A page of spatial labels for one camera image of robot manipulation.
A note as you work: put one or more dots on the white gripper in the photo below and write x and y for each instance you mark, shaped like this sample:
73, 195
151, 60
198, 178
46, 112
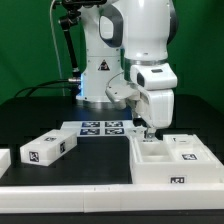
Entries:
156, 100

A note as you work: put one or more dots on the white door panel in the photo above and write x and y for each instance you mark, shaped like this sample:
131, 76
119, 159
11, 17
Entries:
138, 133
184, 148

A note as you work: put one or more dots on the white cabinet body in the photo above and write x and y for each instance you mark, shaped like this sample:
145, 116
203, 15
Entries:
147, 166

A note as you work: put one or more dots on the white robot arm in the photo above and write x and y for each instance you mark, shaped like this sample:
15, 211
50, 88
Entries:
127, 55

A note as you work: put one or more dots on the white cabinet top block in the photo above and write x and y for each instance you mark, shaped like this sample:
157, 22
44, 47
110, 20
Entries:
49, 147

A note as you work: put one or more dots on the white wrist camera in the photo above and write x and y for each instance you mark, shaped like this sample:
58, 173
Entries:
119, 94

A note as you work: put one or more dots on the white marker base plate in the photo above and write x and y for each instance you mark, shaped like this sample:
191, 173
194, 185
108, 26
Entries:
99, 128

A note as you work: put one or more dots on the white workspace border frame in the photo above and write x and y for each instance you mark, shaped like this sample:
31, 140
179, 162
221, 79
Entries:
108, 198

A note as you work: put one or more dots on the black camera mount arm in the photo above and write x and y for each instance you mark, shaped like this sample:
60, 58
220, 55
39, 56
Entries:
72, 17

